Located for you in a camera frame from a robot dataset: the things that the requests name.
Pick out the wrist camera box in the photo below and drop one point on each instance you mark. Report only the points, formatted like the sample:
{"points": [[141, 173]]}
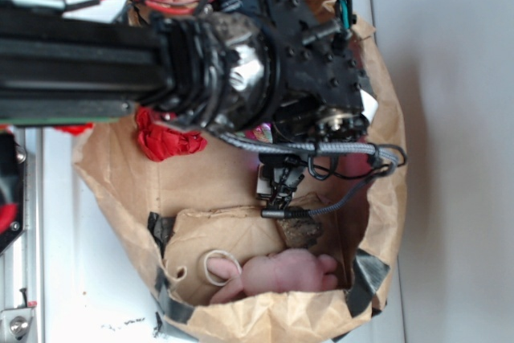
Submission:
{"points": [[279, 176]]}

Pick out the aluminium frame rail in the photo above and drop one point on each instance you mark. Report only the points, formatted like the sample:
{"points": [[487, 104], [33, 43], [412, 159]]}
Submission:
{"points": [[22, 292]]}

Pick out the brown bark chunk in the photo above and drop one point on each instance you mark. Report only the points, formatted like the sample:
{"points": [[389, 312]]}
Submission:
{"points": [[299, 232]]}

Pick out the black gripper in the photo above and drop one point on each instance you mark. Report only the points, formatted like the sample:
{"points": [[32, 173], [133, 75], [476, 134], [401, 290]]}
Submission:
{"points": [[299, 75]]}

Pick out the red crumpled paper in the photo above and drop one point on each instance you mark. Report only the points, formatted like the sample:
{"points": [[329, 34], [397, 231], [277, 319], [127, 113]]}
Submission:
{"points": [[159, 143]]}

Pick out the brown paper bag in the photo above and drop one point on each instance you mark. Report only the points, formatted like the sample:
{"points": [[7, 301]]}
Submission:
{"points": [[171, 215]]}

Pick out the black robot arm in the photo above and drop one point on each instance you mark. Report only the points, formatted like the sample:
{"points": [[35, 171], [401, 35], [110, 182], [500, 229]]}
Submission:
{"points": [[59, 71]]}

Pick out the pink plush toy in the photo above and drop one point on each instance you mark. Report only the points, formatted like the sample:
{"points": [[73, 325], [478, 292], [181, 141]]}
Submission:
{"points": [[292, 270]]}

